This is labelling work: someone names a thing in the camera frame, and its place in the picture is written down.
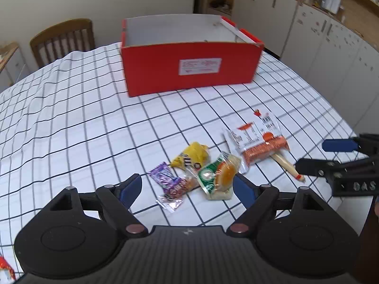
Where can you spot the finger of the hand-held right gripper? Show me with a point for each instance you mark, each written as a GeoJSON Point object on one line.
{"type": "Point", "coordinates": [314, 167]}
{"type": "Point", "coordinates": [340, 145]}

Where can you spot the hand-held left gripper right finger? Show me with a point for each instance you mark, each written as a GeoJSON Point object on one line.
{"type": "Point", "coordinates": [242, 190]}

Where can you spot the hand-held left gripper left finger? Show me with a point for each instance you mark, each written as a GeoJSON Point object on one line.
{"type": "Point", "coordinates": [131, 190]}

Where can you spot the green pastry packet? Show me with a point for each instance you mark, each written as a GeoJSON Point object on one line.
{"type": "Point", "coordinates": [213, 183]}

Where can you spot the sausage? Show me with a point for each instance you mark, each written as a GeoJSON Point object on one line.
{"type": "Point", "coordinates": [257, 148]}

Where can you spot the yellow snack packet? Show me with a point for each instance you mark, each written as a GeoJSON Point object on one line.
{"type": "Point", "coordinates": [192, 153]}

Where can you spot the red cardboard box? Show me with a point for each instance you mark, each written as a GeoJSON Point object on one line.
{"type": "Point", "coordinates": [154, 71]}

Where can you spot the white black checkered tablecloth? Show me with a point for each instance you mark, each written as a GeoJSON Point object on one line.
{"type": "Point", "coordinates": [88, 124]}

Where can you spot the white cabinet with stickers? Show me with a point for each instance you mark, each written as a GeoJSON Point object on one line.
{"type": "Point", "coordinates": [331, 65]}

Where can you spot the white rectangular container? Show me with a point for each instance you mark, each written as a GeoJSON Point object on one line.
{"type": "Point", "coordinates": [331, 1]}

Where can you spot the red printed wrapper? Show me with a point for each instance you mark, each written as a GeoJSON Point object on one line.
{"type": "Point", "coordinates": [6, 267]}

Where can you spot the wooden side cabinet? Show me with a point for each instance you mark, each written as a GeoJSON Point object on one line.
{"type": "Point", "coordinates": [11, 65]}

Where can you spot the brown wooden chair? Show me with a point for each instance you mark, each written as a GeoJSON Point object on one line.
{"type": "Point", "coordinates": [62, 28]}

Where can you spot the low white shoe bench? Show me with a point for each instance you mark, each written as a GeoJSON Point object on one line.
{"type": "Point", "coordinates": [219, 11]}

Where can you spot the dark bag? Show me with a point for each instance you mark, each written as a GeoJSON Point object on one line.
{"type": "Point", "coordinates": [219, 3]}

